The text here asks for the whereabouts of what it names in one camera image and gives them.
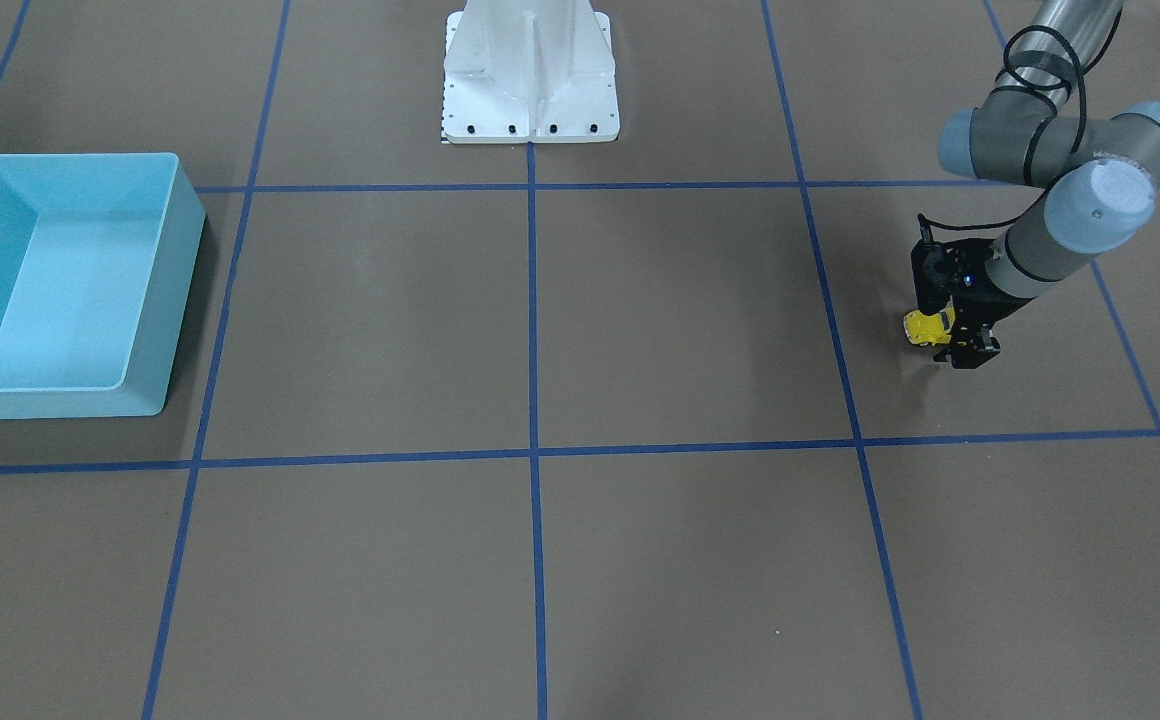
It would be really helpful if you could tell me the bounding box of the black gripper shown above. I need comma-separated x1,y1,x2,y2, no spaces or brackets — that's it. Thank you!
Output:
909,238,1031,370

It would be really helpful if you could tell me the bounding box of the yellow beetle toy car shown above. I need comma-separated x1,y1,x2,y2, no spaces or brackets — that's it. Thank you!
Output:
902,307,956,347

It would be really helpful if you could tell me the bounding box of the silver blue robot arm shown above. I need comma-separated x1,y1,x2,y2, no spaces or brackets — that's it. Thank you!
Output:
902,1,1160,369

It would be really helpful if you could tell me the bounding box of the light blue plastic bin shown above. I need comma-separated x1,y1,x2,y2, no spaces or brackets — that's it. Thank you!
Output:
0,152,206,420

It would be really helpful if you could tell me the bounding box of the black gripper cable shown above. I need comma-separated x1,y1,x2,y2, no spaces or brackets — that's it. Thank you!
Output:
916,26,1087,246

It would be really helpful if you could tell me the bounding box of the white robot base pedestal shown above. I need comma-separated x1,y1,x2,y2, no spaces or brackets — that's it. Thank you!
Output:
440,1,621,143

